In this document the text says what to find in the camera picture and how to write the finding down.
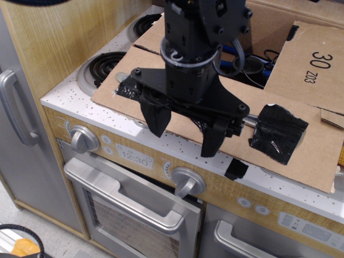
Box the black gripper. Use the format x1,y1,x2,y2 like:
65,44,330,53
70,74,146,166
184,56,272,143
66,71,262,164
130,66,249,157

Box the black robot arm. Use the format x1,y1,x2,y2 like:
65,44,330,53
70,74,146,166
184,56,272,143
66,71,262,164
130,1,253,157

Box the right silver stove knob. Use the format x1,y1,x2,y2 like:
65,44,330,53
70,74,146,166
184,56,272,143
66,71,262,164
171,167,206,198

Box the silver stove knob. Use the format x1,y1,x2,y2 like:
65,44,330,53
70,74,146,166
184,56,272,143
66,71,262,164
171,167,206,198
70,125,100,154

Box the black tape on counter edge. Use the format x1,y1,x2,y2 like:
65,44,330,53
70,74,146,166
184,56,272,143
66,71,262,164
225,158,249,181

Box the blue tool in box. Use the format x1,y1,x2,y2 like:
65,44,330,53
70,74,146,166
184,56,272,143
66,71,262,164
223,45,280,77

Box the toy kitchen stove unit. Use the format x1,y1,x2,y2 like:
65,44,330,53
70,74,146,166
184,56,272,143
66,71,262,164
40,5,344,258

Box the black tape patch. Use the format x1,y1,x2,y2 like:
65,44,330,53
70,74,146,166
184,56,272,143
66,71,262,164
249,104,309,165

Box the front black stove burner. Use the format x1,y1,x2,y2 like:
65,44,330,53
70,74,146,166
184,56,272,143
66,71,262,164
77,52,126,97

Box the black stove burner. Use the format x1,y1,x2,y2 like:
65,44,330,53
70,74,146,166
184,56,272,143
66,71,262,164
127,13,162,43
77,52,126,97

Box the left silver stove knob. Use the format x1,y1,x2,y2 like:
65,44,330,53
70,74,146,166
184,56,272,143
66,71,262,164
70,125,100,154

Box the rear black stove burner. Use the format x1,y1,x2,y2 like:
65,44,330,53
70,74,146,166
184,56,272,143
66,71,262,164
127,13,162,43

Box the silver oven door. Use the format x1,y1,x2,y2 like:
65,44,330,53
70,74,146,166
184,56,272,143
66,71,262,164
64,157,202,257

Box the silver dishwasher door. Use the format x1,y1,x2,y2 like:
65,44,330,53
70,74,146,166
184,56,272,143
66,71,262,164
199,204,343,257

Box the large cardboard box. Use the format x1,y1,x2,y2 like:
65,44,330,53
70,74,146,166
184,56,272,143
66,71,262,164
90,0,344,194

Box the grey toy fridge door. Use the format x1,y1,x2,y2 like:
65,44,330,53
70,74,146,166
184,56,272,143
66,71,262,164
1,16,84,236

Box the yellow object at right edge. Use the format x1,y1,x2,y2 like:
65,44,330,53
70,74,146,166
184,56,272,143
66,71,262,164
338,146,344,166

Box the orange object on floor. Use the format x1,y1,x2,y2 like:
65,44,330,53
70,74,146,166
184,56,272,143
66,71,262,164
10,238,40,257

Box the black cables inside box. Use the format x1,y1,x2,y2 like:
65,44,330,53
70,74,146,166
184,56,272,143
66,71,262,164
214,40,280,89

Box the silver fridge door handle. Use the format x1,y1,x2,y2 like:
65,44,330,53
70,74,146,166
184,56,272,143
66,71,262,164
1,70,40,147

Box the black braided cable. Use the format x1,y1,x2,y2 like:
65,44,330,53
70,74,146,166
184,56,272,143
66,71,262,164
0,223,46,258

